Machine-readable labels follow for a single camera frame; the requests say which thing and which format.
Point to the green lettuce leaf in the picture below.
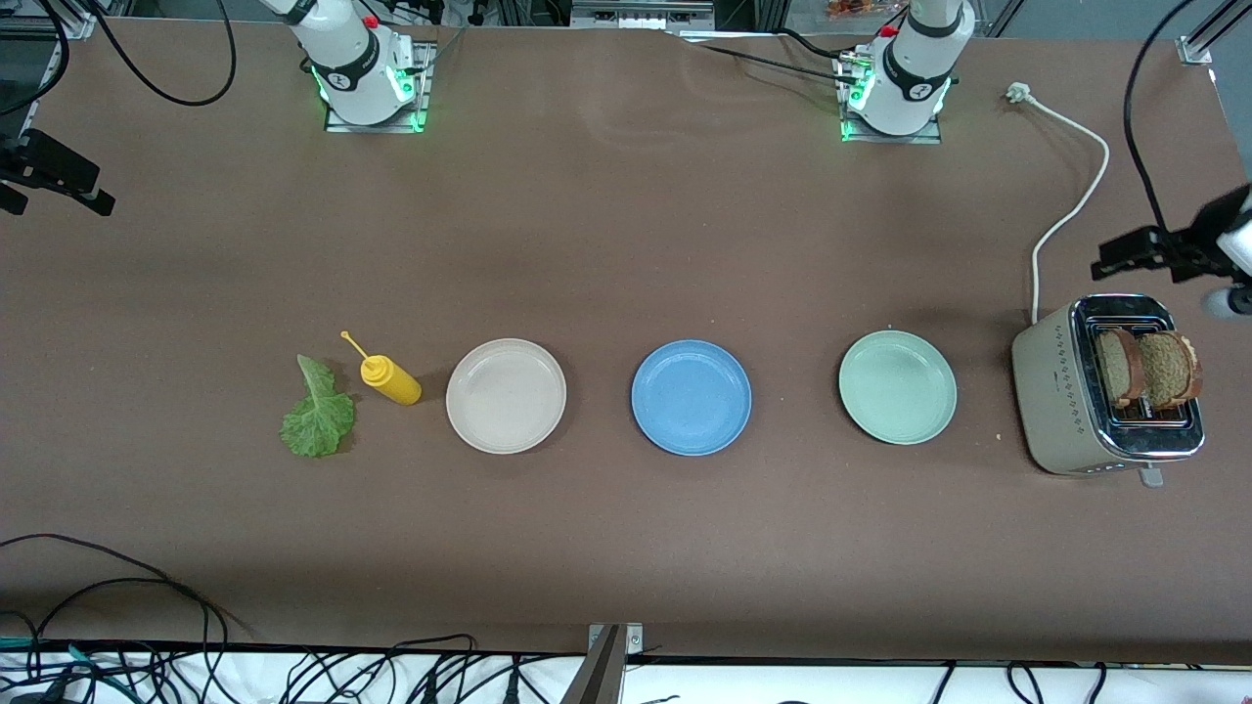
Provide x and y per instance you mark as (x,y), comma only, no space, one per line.
(318,420)

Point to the light green plate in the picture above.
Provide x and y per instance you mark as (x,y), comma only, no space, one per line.
(897,388)

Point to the small metal bracket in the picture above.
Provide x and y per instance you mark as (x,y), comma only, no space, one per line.
(634,640)

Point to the aluminium frame profile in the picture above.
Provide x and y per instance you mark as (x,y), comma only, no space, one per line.
(1198,44)
(78,24)

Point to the seeded brown bread slice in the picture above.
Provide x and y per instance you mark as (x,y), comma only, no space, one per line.
(1169,372)

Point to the beige plate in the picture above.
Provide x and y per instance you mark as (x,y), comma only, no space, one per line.
(506,396)

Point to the beige and chrome toaster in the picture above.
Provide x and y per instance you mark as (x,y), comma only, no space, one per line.
(1051,391)

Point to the orange patterned object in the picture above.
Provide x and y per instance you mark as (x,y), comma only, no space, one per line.
(856,8)

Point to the metal camera post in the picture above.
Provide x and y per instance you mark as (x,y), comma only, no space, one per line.
(597,680)

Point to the brown bread slice with crust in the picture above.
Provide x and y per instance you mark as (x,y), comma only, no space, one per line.
(1115,367)

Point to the grey metal power strip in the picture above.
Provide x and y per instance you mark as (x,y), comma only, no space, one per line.
(641,15)

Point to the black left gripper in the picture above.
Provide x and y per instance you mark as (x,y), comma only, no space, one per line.
(1195,244)

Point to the yellow mustard squeeze bottle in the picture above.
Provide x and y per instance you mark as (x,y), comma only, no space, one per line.
(391,381)

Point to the blue plate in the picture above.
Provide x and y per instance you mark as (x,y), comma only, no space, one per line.
(692,398)

